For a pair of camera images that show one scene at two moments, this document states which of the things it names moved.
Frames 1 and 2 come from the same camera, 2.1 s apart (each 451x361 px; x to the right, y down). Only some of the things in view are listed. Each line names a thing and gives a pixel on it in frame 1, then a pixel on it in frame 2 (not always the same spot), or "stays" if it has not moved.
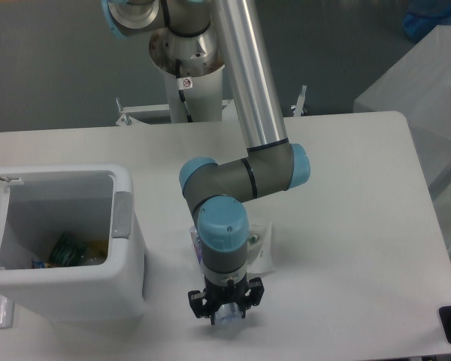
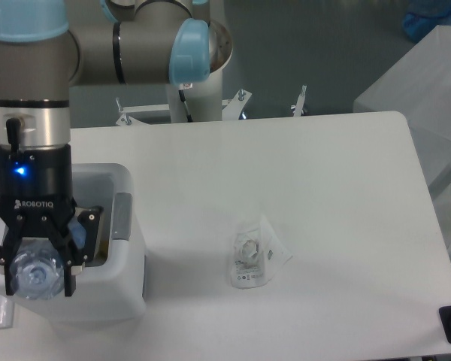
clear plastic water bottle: [225, 313] -> [37, 270]
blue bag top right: [422, 16] stays
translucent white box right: [428, 89] stays
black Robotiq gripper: [217, 295] -> [34, 195]
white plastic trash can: [28, 206] stays
